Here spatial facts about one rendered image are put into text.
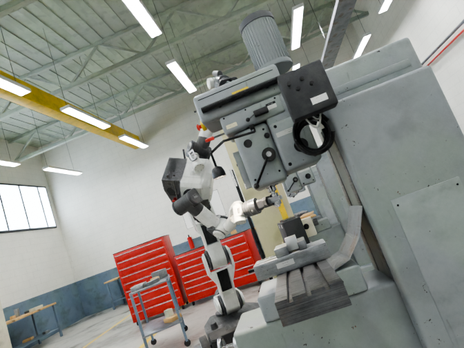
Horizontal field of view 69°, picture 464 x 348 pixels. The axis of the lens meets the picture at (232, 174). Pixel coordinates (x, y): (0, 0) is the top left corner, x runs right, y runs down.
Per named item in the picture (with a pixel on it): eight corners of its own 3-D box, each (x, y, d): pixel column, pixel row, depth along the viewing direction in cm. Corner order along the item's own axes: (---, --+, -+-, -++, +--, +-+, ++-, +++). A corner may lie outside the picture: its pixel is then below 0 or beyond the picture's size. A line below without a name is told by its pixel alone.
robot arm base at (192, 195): (182, 221, 200) (169, 208, 197) (187, 209, 212) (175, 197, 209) (200, 208, 195) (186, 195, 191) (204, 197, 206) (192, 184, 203)
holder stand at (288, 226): (293, 252, 204) (281, 221, 207) (286, 250, 226) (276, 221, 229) (311, 245, 205) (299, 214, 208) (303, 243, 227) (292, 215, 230)
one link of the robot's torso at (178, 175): (166, 218, 224) (156, 183, 198) (177, 180, 247) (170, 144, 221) (210, 222, 222) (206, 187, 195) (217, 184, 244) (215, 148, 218)
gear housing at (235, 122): (224, 135, 173) (218, 117, 174) (232, 143, 197) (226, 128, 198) (286, 110, 169) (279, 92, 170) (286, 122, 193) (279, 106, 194)
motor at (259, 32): (257, 71, 176) (236, 18, 180) (259, 85, 195) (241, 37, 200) (293, 56, 173) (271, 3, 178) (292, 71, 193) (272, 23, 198)
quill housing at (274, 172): (253, 191, 170) (231, 133, 174) (256, 192, 190) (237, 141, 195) (288, 177, 168) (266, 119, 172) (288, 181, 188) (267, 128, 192)
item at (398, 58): (271, 132, 170) (257, 97, 173) (272, 140, 192) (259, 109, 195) (427, 70, 161) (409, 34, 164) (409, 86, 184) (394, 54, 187)
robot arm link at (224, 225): (236, 228, 193) (227, 240, 209) (242, 214, 199) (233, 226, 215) (219, 220, 193) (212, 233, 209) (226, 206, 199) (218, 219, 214)
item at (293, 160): (286, 171, 166) (268, 124, 170) (286, 176, 190) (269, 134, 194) (323, 157, 164) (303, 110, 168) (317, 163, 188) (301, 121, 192)
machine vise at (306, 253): (257, 282, 154) (249, 258, 155) (261, 274, 168) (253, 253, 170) (331, 257, 149) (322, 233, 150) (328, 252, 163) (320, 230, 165)
